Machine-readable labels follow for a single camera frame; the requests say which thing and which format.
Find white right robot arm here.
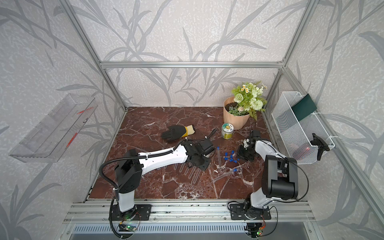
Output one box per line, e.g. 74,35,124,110
238,130,299,210

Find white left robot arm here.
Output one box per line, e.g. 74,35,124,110
114,139,216,213

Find beige flower pot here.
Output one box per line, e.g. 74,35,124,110
223,97,250,130

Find green round tape tin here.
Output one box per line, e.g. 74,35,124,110
221,123,235,140

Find green white artificial flowers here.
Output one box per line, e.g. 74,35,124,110
229,81,267,121

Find dark green card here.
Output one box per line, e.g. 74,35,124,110
292,94,317,122

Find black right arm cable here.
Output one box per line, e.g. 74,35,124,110
260,140,310,203

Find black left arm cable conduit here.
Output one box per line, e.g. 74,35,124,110
98,149,175,190

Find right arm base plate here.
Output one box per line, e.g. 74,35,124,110
227,202,272,221

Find white wire mesh basket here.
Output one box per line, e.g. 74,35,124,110
272,92,335,165

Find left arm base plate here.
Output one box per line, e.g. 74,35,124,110
109,204,152,222

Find aluminium front rail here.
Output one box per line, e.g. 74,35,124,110
63,199,316,224

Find clear acrylic wall shelf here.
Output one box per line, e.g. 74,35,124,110
9,94,98,163

